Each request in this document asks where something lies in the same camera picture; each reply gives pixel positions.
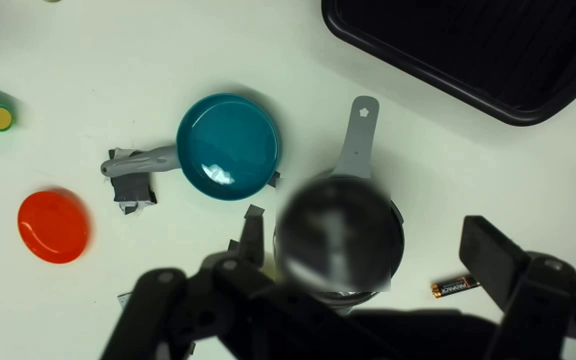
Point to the grey tape piece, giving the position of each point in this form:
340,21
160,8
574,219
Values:
133,192

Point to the transparent glass pot lid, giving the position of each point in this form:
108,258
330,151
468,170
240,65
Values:
343,242

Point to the black grill tray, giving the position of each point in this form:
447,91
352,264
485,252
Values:
509,59

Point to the red plastic disc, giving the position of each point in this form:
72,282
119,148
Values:
54,225

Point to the black pot grey handle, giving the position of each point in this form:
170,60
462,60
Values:
354,162

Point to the small blue pan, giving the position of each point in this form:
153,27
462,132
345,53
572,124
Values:
226,147

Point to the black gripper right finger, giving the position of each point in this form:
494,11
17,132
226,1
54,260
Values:
535,291

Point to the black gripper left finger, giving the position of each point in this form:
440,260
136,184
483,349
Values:
168,313

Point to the small battery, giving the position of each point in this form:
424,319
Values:
452,284

